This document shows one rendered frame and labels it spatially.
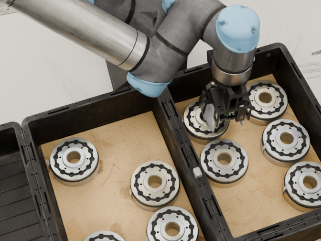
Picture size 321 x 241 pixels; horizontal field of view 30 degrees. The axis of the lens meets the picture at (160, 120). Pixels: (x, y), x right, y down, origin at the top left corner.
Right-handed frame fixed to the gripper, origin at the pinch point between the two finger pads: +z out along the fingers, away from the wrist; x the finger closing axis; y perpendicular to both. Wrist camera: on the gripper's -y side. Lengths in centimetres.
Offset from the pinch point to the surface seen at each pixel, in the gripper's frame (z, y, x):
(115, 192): 2.1, 11.8, -26.1
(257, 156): 2.1, 10.6, 5.6
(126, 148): 2.0, 2.1, -21.7
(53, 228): -7.9, 20.5, -38.9
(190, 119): -1.1, 0.0, -6.6
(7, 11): 85, -119, -53
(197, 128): -0.9, 2.4, -5.7
